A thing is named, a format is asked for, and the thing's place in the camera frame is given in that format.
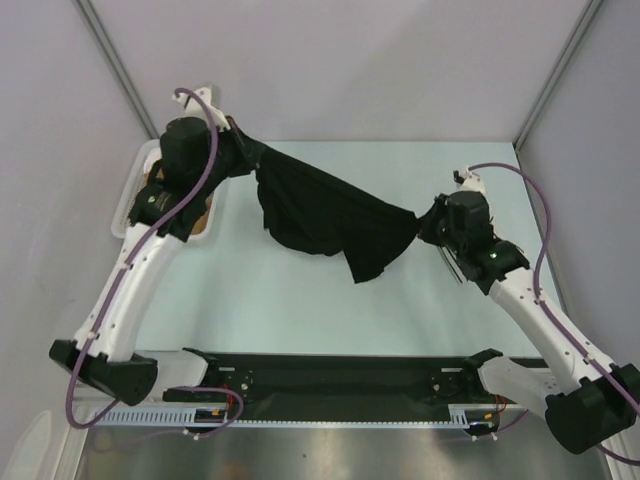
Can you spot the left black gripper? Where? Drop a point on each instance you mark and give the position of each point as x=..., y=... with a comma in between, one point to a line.
x=247, y=150

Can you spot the right aluminium corner post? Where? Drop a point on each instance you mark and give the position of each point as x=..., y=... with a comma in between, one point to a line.
x=584, y=23

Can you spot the brown tank top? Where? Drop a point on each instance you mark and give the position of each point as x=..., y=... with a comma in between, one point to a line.
x=191, y=220

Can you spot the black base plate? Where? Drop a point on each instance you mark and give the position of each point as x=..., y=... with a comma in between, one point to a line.
x=338, y=388

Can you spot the slotted cable duct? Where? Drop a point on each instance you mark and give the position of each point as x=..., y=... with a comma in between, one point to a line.
x=192, y=417

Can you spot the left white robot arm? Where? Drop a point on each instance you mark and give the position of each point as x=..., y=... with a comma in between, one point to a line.
x=172, y=211

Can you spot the black tank top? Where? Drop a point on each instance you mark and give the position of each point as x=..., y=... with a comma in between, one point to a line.
x=308, y=210

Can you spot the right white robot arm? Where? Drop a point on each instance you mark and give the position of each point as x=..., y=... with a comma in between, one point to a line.
x=586, y=398

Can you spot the aluminium corner post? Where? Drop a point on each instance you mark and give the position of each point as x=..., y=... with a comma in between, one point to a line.
x=107, y=49
x=584, y=23

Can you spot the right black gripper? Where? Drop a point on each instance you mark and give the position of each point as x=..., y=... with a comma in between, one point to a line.
x=425, y=225

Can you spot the left aluminium corner post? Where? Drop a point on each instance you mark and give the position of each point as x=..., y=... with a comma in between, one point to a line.
x=107, y=49

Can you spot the aluminium frame rail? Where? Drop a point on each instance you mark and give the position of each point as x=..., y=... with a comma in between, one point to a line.
x=91, y=396

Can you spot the striped white tank top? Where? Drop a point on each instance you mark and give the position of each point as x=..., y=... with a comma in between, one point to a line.
x=452, y=265

